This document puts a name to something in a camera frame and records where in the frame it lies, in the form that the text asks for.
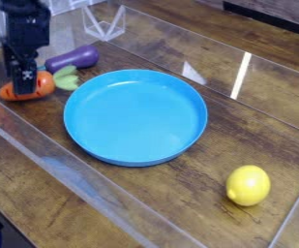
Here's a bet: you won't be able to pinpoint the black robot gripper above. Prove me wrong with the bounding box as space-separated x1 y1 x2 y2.
0 9 51 95

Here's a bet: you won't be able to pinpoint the orange toy carrot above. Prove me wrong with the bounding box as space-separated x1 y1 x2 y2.
0 66 79 102

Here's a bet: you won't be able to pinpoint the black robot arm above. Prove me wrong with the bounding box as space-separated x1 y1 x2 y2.
0 0 51 95

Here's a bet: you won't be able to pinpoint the purple toy eggplant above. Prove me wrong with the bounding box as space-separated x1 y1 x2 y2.
41 45 99 74

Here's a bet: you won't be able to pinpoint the blue round plate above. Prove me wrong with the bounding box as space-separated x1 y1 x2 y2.
65 69 209 167

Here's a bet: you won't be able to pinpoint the yellow toy lemon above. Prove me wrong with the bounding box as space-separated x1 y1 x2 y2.
226 165 271 206

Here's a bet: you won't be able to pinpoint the clear acrylic enclosure walls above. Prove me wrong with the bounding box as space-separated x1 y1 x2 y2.
0 0 299 248

